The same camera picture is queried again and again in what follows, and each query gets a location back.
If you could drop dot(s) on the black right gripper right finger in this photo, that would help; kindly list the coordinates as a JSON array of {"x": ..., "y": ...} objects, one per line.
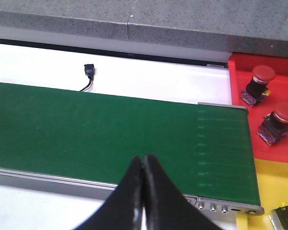
[{"x": 165, "y": 206}]

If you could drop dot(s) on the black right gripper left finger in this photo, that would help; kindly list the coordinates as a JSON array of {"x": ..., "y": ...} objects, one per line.
[{"x": 123, "y": 209}]

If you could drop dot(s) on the yellow mushroom push button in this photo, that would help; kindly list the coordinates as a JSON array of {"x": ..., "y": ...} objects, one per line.
[{"x": 279, "y": 217}]

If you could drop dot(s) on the red mushroom push button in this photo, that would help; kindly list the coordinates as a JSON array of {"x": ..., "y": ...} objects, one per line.
[
  {"x": 256, "y": 90},
  {"x": 275, "y": 125}
]

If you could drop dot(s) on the green conveyor belt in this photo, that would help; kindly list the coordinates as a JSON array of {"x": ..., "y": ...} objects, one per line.
[{"x": 206, "y": 150}]

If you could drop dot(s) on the yellow plastic tray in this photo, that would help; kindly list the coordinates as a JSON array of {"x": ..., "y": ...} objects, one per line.
[{"x": 272, "y": 178}]

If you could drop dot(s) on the grey granite counter ledge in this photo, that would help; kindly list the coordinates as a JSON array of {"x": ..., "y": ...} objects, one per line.
[{"x": 204, "y": 29}]

